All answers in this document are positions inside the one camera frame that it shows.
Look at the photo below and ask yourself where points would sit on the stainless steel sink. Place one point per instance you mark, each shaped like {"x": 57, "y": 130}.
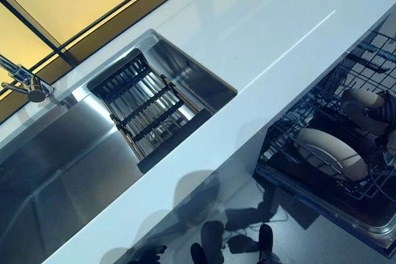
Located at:
{"x": 62, "y": 159}

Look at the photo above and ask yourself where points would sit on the dishwasher door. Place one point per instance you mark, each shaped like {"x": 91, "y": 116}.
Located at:
{"x": 365, "y": 217}

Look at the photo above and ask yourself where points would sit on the black dish drying rack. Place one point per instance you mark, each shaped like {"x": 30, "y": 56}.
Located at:
{"x": 148, "y": 103}

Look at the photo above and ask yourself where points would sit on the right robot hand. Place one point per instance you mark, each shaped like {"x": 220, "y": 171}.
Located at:
{"x": 390, "y": 106}

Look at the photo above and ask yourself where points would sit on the beige round plate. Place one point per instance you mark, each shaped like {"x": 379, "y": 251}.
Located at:
{"x": 362, "y": 103}
{"x": 328, "y": 149}

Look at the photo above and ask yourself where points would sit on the chrome pull-down faucet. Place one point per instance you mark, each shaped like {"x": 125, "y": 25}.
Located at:
{"x": 34, "y": 86}

